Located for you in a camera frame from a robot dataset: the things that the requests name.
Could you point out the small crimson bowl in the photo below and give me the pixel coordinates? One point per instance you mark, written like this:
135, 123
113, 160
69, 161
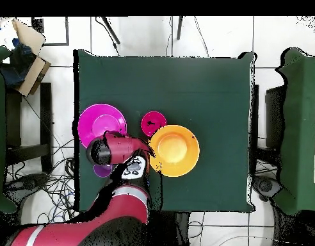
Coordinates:
153, 120

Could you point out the large orange bowl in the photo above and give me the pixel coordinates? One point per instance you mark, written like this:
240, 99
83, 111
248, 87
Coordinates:
174, 151

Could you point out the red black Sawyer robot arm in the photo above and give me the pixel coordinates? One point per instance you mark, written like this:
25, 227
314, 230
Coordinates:
121, 205

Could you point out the dark green table cloth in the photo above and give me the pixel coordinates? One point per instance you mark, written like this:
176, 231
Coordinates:
160, 84

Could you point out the large pink bowl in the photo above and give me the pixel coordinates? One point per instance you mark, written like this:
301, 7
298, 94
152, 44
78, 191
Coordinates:
96, 120

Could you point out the purple cup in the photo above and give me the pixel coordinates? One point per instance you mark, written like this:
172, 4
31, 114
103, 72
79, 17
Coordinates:
102, 171

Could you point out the black tripod leg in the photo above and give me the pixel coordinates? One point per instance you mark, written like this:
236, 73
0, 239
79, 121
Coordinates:
111, 30
179, 28

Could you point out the grey base with black knob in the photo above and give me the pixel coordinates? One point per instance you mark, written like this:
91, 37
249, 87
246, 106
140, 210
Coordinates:
266, 185
29, 183

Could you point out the cardboard box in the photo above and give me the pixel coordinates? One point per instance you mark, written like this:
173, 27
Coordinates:
32, 74

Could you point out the dark blue cloth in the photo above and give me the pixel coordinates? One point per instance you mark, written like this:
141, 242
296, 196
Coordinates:
16, 66

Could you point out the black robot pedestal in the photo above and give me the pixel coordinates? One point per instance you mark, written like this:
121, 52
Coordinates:
170, 230

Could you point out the black rectangular frame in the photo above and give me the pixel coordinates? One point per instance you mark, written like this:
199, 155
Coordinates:
67, 33

